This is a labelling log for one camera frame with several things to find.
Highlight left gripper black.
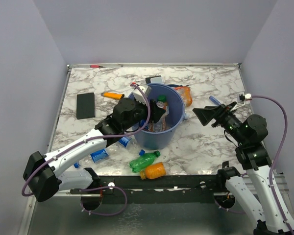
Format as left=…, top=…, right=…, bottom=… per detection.
left=123, top=97, right=166, bottom=131

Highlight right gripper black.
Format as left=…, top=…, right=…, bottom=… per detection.
left=194, top=101, right=247, bottom=144

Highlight clear glass jar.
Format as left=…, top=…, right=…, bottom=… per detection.
left=183, top=113, right=190, bottom=120

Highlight blue plastic bin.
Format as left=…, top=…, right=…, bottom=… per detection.
left=134, top=83, right=185, bottom=150

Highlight orange snack wrapper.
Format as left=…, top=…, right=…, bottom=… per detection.
left=174, top=86, right=193, bottom=107

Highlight crushed pepsi bottle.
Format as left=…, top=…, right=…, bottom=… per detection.
left=118, top=137, right=137, bottom=154
left=73, top=148, right=110, bottom=169

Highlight green plastic bottle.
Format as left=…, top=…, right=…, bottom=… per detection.
left=129, top=151, right=161, bottom=173

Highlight orange juice bottle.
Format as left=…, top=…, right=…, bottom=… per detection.
left=140, top=162, right=166, bottom=180

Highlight brown coffee bottle green cap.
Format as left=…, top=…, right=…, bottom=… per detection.
left=157, top=95, right=168, bottom=109

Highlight orange label crushed bottle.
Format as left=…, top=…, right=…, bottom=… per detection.
left=147, top=101, right=169, bottom=132

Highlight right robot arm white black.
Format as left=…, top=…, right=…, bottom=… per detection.
left=193, top=102, right=294, bottom=235

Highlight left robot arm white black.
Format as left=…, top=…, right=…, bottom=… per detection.
left=22, top=98, right=165, bottom=202

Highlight white device on black tray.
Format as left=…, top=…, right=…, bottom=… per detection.
left=145, top=75, right=164, bottom=84

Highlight orange utility knife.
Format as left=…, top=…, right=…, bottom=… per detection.
left=101, top=92, right=124, bottom=100

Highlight black flat box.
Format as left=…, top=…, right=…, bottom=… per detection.
left=76, top=93, right=96, bottom=119

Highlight black base bar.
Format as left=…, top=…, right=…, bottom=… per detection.
left=95, top=175, right=228, bottom=204

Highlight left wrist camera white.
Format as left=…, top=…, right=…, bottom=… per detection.
left=131, top=83, right=151, bottom=105

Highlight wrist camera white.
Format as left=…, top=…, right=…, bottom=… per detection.
left=131, top=83, right=151, bottom=105
left=231, top=92, right=252, bottom=111

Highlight blue handled pliers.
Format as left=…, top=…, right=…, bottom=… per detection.
left=167, top=84, right=183, bottom=88

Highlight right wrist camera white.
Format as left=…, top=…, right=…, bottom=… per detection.
left=231, top=92, right=252, bottom=111

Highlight red marker on rail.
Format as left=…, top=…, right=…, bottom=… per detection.
left=90, top=65, right=105, bottom=68

